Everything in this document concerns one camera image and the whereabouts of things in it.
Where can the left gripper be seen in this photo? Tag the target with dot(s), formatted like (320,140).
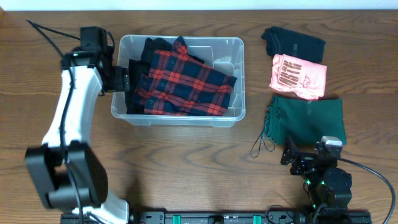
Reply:
(125,78)

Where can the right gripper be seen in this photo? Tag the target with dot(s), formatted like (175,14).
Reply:
(305,158)

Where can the black garment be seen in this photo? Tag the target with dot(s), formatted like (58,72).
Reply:
(136,81)
(283,41)

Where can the dark green garment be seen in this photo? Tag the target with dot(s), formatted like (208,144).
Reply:
(306,122)

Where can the red navy plaid shirt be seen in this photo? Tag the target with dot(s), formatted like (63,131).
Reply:
(183,84)

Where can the clear plastic storage container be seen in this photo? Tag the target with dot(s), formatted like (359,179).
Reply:
(224,54)

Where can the pink printed t-shirt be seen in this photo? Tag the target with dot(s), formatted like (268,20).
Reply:
(306,79)

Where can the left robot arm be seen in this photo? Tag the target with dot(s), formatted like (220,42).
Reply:
(65,171)

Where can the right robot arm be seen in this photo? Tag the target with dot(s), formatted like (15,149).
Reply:
(328,187)

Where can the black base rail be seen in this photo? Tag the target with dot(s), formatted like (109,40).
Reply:
(272,216)

